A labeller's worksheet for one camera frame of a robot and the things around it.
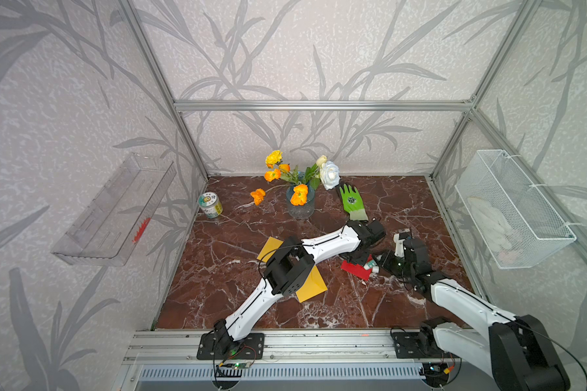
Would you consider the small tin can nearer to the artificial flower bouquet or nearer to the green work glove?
the artificial flower bouquet

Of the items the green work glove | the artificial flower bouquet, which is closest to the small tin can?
the artificial flower bouquet

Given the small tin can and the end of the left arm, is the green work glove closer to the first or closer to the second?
the end of the left arm

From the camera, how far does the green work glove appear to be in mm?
1071

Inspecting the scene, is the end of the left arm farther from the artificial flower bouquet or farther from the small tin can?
the small tin can
